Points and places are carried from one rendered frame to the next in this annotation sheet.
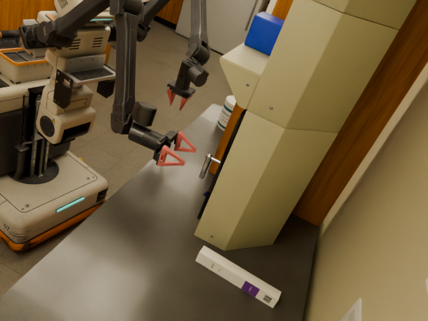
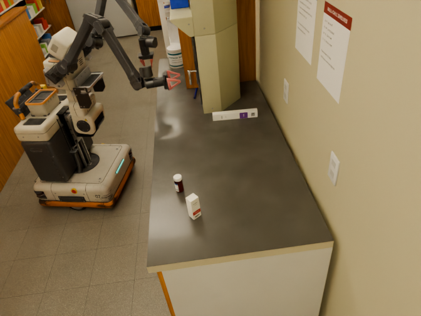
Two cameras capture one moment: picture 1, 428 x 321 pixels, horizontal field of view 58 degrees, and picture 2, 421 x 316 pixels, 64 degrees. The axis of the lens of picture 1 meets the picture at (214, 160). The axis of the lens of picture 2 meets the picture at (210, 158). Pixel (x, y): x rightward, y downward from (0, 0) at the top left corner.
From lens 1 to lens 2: 89 cm
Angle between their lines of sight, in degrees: 10
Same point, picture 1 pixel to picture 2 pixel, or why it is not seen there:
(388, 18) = not seen: outside the picture
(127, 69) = (124, 56)
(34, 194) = (98, 172)
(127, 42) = (115, 42)
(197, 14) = (129, 10)
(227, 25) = (113, 13)
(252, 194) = (218, 74)
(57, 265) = (161, 152)
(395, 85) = not seen: outside the picture
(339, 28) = not seen: outside the picture
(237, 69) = (180, 20)
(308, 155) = (230, 41)
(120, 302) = (197, 147)
